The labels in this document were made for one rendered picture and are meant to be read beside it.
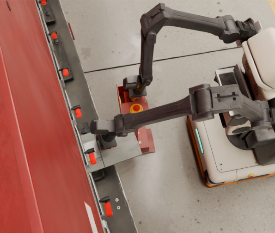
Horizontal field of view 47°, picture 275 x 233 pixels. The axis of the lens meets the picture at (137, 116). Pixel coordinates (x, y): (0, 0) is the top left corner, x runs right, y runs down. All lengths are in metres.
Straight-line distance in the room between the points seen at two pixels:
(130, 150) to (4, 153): 1.24
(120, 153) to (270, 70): 0.72
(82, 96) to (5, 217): 1.53
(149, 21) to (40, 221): 1.05
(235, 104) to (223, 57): 1.98
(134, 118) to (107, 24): 1.98
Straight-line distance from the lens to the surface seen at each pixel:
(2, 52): 0.45
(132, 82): 1.64
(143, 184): 2.44
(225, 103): 0.99
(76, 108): 1.34
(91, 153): 1.25
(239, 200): 2.54
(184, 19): 1.33
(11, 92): 0.41
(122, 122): 1.22
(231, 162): 2.28
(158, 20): 1.27
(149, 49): 1.42
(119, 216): 1.54
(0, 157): 0.23
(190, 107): 1.01
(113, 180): 1.56
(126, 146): 1.47
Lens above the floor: 2.40
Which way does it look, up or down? 68 degrees down
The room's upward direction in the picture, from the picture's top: 1 degrees clockwise
